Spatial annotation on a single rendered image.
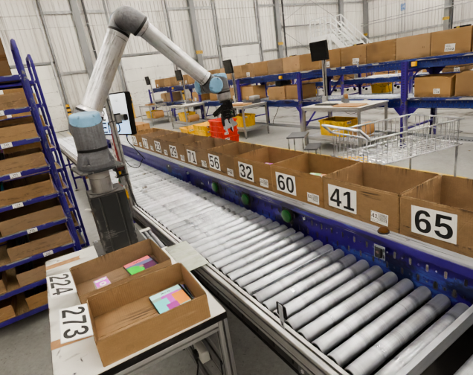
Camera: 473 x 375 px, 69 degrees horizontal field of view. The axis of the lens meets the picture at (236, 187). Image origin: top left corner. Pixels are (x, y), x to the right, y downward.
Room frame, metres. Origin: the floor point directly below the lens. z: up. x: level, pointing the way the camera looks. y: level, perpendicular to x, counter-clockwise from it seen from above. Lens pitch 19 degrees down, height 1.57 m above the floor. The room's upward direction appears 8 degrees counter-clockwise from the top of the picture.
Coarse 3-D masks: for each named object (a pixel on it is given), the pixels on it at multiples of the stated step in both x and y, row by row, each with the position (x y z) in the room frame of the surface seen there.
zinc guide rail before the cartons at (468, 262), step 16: (128, 144) 4.34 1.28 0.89; (176, 160) 3.05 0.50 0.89; (224, 176) 2.31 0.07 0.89; (272, 192) 1.85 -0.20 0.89; (304, 208) 1.57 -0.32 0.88; (320, 208) 1.53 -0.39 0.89; (352, 224) 1.32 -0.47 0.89; (368, 224) 1.29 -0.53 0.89; (400, 240) 1.13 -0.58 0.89; (416, 240) 1.11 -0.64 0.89; (448, 256) 0.99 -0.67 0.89; (464, 256) 0.97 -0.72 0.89
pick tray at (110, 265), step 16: (144, 240) 1.54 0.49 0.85; (112, 256) 1.46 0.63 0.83; (128, 256) 1.50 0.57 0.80; (144, 256) 1.53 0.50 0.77; (160, 256) 1.45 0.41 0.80; (80, 272) 1.39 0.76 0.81; (96, 272) 1.42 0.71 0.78; (112, 272) 1.43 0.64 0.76; (144, 272) 1.26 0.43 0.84; (80, 288) 1.34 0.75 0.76
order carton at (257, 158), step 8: (248, 152) 2.27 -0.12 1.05; (256, 152) 2.30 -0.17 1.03; (264, 152) 2.33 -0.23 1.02; (272, 152) 2.31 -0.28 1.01; (280, 152) 2.23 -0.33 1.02; (288, 152) 2.17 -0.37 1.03; (296, 152) 2.10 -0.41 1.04; (240, 160) 2.13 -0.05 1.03; (248, 160) 2.05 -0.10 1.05; (256, 160) 2.30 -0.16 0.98; (264, 160) 2.33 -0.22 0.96; (272, 160) 2.32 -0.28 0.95; (280, 160) 2.24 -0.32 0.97; (256, 168) 1.99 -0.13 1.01; (264, 168) 1.92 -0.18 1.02; (256, 176) 2.00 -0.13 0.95; (264, 176) 1.93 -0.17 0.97; (256, 184) 2.01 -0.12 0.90; (272, 184) 1.87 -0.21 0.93
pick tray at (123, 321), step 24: (120, 288) 1.17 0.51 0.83; (144, 288) 1.21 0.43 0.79; (168, 288) 1.24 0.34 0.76; (192, 288) 1.18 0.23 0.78; (96, 312) 1.12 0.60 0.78; (120, 312) 1.12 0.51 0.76; (144, 312) 1.10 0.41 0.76; (168, 312) 0.97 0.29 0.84; (192, 312) 1.00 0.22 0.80; (96, 336) 0.96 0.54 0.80; (120, 336) 0.90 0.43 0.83; (144, 336) 0.93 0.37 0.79; (168, 336) 0.96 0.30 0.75
